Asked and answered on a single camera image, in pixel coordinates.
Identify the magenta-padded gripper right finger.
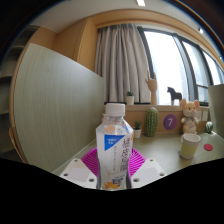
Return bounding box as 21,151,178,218
128,147,167,190

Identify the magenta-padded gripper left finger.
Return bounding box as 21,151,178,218
59,147,101,190

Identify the wooden hand figure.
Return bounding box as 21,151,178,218
144,70,159,106

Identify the black horse figure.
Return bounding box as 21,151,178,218
166,86,183,106

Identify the cream mouse plush toy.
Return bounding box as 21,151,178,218
179,98,201,135

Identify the small plant in white pot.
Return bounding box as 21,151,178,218
125,90,136,106
133,120,143,139

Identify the grey pleated curtain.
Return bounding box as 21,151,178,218
94,23,152,104

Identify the clear plastic drink bottle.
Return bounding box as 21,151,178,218
95,102,135,191

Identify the grey-green desk divider panel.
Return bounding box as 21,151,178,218
13,43,105,174
208,83,224,139

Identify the round green cactus ornament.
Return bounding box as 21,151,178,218
204,120,214,135

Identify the tall green cactus ornament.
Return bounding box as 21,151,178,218
143,106,160,138

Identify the round purple number sticker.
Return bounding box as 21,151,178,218
162,113,178,131

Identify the pale yellow paper cup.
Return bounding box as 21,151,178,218
179,133,202,160

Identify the dark-framed window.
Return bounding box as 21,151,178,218
138,26,224,106

